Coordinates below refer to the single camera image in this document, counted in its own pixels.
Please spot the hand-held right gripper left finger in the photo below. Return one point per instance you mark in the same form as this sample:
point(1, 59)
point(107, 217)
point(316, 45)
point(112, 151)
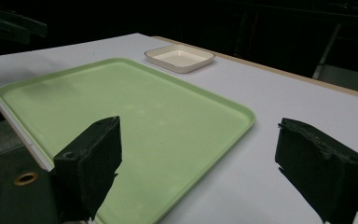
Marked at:
point(88, 161)

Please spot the dark cloth with brass eyelet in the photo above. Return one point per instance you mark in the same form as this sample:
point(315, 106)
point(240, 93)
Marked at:
point(15, 199)

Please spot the white square dish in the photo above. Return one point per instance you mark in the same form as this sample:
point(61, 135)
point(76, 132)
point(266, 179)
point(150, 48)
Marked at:
point(180, 59)

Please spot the light green plastic tray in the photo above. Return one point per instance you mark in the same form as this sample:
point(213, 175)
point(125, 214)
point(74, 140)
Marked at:
point(143, 121)

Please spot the metal stand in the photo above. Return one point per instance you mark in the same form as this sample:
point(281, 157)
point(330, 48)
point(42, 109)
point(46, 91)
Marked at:
point(327, 49)

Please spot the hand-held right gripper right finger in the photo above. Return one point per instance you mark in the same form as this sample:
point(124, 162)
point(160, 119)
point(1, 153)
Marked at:
point(320, 168)

